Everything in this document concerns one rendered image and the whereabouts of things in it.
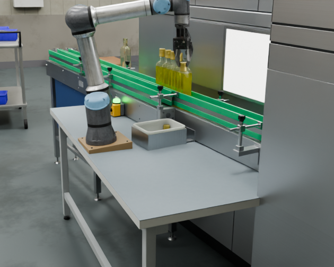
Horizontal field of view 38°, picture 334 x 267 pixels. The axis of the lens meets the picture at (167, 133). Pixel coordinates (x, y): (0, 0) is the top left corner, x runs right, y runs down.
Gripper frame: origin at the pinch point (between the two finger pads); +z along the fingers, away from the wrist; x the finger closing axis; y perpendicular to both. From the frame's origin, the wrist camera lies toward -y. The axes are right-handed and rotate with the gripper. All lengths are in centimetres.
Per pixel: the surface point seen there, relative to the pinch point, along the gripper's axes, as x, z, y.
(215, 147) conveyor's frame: 19.5, 35.7, 20.0
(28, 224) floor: -106, 109, -14
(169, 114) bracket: -7.8, 27.0, -1.9
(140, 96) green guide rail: -28.4, 21.7, -16.9
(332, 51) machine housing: 63, -20, 83
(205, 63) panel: 8.3, 2.8, -18.0
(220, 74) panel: 17.8, 6.4, -8.4
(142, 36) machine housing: -42, -5, -72
